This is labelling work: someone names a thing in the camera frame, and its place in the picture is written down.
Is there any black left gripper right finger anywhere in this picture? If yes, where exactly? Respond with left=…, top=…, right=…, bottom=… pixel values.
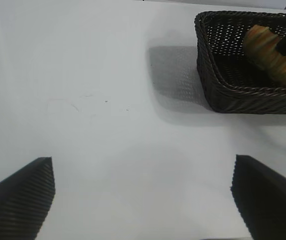
left=230, top=154, right=286, bottom=240

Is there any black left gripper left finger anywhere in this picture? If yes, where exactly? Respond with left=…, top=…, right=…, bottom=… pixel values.
left=0, top=156, right=56, bottom=240

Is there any long striped bread roll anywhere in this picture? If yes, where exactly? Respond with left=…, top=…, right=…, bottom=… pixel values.
left=242, top=24, right=286, bottom=89

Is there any dark brown wicker basket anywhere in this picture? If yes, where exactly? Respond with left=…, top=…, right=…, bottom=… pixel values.
left=194, top=10, right=286, bottom=115

